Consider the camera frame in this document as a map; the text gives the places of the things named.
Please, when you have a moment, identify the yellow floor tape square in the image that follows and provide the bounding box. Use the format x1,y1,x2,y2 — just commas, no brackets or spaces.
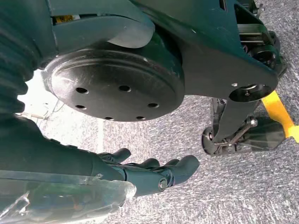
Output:
261,90,299,143

